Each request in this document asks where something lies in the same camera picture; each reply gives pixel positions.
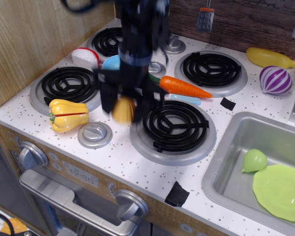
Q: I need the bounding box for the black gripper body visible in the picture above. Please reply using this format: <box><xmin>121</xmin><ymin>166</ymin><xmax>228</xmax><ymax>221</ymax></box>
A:
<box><xmin>93</xmin><ymin>62</ymin><xmax>166</xmax><ymax>102</ymax></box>

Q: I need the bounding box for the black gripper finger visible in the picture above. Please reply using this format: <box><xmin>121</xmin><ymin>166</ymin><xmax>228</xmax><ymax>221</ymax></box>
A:
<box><xmin>132</xmin><ymin>94</ymin><xmax>162</xmax><ymax>123</ymax></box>
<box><xmin>100</xmin><ymin>83</ymin><xmax>119</xmax><ymax>113</ymax></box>

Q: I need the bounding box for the yellow toy corn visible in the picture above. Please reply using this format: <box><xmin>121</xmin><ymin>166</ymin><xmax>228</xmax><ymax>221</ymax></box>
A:
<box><xmin>112</xmin><ymin>96</ymin><xmax>135</xmax><ymax>123</ymax></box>

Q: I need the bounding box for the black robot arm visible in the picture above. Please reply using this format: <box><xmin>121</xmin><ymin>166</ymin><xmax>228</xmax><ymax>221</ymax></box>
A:
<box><xmin>93</xmin><ymin>0</ymin><xmax>171</xmax><ymax>123</ymax></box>

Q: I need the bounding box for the light blue toy bowl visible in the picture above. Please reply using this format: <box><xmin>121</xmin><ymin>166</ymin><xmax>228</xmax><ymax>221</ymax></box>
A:
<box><xmin>102</xmin><ymin>55</ymin><xmax>120</xmax><ymax>71</ymax></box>

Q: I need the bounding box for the silver stove knob centre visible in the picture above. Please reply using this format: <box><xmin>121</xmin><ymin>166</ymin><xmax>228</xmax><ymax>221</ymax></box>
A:
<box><xmin>148</xmin><ymin>61</ymin><xmax>166</xmax><ymax>78</ymax></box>

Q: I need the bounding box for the silver stove knob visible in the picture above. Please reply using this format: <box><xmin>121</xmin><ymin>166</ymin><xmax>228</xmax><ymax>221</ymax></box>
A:
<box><xmin>148</xmin><ymin>61</ymin><xmax>166</xmax><ymax>78</ymax></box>
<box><xmin>78</xmin><ymin>122</ymin><xmax>113</xmax><ymax>149</ymax></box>
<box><xmin>164</xmin><ymin>35</ymin><xmax>186</xmax><ymax>55</ymax></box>

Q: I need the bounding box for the orange toy carrot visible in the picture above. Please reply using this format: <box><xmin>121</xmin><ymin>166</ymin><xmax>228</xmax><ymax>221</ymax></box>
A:
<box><xmin>149</xmin><ymin>74</ymin><xmax>213</xmax><ymax>98</ymax></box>

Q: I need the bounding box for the black burner front left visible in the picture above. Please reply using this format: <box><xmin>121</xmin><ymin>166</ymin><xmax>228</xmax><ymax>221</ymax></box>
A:
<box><xmin>29</xmin><ymin>66</ymin><xmax>101</xmax><ymax>115</ymax></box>

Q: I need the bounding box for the black burner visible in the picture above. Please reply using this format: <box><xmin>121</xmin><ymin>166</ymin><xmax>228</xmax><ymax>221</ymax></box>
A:
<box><xmin>174</xmin><ymin>51</ymin><xmax>248</xmax><ymax>98</ymax></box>
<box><xmin>87</xmin><ymin>27</ymin><xmax>123</xmax><ymax>57</ymax></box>
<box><xmin>130</xmin><ymin>100</ymin><xmax>216</xmax><ymax>166</ymax></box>
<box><xmin>29</xmin><ymin>66</ymin><xmax>101</xmax><ymax>115</ymax></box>

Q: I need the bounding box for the black burner front right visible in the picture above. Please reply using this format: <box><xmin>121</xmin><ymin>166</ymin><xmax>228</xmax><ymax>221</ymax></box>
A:
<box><xmin>130</xmin><ymin>100</ymin><xmax>216</xmax><ymax>166</ymax></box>

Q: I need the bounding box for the black burner back left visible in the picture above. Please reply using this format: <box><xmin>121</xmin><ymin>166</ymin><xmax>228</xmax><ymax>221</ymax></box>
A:
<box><xmin>87</xmin><ymin>27</ymin><xmax>123</xmax><ymax>57</ymax></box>

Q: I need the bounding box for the silver stove knob front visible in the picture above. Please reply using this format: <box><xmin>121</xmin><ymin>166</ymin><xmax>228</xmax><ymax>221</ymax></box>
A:
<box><xmin>78</xmin><ymin>122</ymin><xmax>113</xmax><ymax>149</ymax></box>

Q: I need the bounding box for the white red toy slice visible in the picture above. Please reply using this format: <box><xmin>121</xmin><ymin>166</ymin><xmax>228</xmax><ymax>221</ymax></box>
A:
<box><xmin>71</xmin><ymin>47</ymin><xmax>100</xmax><ymax>69</ymax></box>

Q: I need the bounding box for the light blue toy knife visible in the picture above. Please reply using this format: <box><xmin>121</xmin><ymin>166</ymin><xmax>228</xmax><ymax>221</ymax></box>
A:
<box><xmin>167</xmin><ymin>93</ymin><xmax>201</xmax><ymax>106</ymax></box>

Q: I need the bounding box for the yellow toy bell pepper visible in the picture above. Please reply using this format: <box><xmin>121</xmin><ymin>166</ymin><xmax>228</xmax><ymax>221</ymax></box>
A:
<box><xmin>49</xmin><ymin>99</ymin><xmax>89</xmax><ymax>133</ymax></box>

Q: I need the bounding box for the silver stove knob back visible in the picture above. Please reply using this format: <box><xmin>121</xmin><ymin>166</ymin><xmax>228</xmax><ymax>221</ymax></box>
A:
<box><xmin>164</xmin><ymin>35</ymin><xmax>186</xmax><ymax>55</ymax></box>

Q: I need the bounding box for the black burner back right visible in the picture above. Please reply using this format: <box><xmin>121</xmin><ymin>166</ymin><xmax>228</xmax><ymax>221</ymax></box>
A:
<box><xmin>174</xmin><ymin>51</ymin><xmax>248</xmax><ymax>98</ymax></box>

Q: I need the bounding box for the black tape piece back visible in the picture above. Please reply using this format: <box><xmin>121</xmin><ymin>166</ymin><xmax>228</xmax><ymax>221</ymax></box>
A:
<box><xmin>220</xmin><ymin>97</ymin><xmax>236</xmax><ymax>111</ymax></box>

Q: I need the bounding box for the black tape piece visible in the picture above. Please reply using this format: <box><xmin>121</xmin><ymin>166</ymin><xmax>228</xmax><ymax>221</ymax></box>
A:
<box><xmin>220</xmin><ymin>97</ymin><xmax>236</xmax><ymax>111</ymax></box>
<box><xmin>165</xmin><ymin>181</ymin><xmax>190</xmax><ymax>207</ymax></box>

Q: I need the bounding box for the silver orange toy grater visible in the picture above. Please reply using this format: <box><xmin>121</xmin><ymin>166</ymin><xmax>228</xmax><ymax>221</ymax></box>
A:
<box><xmin>196</xmin><ymin>7</ymin><xmax>215</xmax><ymax>32</ymax></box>

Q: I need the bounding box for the black tape piece front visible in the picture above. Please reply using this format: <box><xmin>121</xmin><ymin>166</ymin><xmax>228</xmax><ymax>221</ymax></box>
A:
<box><xmin>165</xmin><ymin>181</ymin><xmax>190</xmax><ymax>207</ymax></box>

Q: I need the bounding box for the silver oven knob left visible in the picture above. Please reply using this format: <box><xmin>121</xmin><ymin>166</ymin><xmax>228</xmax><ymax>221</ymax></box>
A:
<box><xmin>18</xmin><ymin>141</ymin><xmax>49</xmax><ymax>170</ymax></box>

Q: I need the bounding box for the silver oven knob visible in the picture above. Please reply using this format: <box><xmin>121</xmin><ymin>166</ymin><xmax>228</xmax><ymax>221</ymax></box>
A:
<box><xmin>18</xmin><ymin>141</ymin><xmax>49</xmax><ymax>170</ymax></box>
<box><xmin>115</xmin><ymin>189</ymin><xmax>149</xmax><ymax>221</ymax></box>

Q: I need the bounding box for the silver oven knob right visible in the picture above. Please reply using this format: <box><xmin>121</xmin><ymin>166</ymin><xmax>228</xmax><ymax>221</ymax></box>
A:
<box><xmin>115</xmin><ymin>189</ymin><xmax>149</xmax><ymax>221</ymax></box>

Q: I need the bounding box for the green toy pear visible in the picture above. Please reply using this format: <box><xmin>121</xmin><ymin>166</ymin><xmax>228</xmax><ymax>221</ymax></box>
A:
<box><xmin>241</xmin><ymin>149</ymin><xmax>267</xmax><ymax>173</ymax></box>

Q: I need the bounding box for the yellow toy squash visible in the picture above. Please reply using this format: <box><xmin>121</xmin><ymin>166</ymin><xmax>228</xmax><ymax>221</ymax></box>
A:
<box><xmin>246</xmin><ymin>47</ymin><xmax>295</xmax><ymax>69</ymax></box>

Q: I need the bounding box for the purple white toy onion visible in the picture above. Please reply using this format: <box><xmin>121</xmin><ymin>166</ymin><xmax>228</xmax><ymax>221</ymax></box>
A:
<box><xmin>259</xmin><ymin>66</ymin><xmax>293</xmax><ymax>95</ymax></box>

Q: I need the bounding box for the silver sink basin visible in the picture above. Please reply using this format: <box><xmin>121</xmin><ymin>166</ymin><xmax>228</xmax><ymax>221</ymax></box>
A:
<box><xmin>202</xmin><ymin>112</ymin><xmax>295</xmax><ymax>236</ymax></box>

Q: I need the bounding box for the light green toy plate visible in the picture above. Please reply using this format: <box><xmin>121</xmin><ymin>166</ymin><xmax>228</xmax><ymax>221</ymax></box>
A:
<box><xmin>252</xmin><ymin>164</ymin><xmax>295</xmax><ymax>222</ymax></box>

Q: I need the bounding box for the orange toy on floor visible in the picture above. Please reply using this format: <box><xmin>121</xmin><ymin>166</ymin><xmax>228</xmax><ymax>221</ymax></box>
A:
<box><xmin>0</xmin><ymin>218</ymin><xmax>28</xmax><ymax>235</ymax></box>

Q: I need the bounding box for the silver oven door handle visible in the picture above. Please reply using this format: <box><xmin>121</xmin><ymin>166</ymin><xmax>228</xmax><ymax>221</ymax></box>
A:
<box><xmin>19</xmin><ymin>170</ymin><xmax>139</xmax><ymax>236</ymax></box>

